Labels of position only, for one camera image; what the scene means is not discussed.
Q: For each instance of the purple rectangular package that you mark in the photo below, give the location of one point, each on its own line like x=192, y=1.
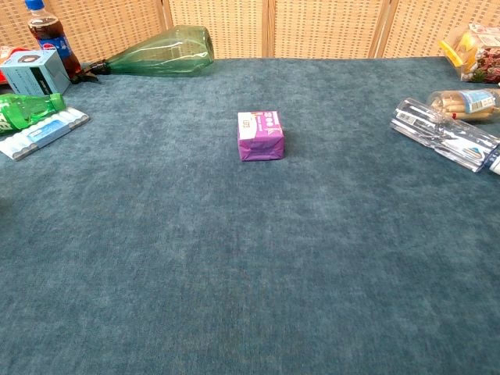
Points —
x=260, y=136

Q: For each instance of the teal velvet tablecloth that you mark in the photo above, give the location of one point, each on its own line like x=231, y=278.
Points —
x=250, y=250

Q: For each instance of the green glass vase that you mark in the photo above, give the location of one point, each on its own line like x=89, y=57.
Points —
x=172, y=52

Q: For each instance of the woven rattan folding screen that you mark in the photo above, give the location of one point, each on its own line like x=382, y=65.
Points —
x=304, y=27

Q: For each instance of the clear plastic wrapped package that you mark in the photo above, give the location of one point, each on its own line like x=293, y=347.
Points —
x=441, y=133

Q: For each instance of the white blue blister pack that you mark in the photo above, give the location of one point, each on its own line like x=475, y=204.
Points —
x=43, y=133

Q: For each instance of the clear jar of biscuit sticks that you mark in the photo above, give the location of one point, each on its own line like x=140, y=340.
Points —
x=465, y=104

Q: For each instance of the green plastic soda bottle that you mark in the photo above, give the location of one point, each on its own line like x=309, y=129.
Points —
x=27, y=109

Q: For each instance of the light blue cardboard box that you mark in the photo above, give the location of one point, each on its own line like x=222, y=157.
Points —
x=35, y=78

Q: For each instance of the cola bottle blue cap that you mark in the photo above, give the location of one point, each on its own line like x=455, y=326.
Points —
x=51, y=35

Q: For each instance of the yellow snack bag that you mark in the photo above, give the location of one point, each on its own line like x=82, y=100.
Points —
x=465, y=51

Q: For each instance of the floral print package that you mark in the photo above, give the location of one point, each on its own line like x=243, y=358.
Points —
x=489, y=66

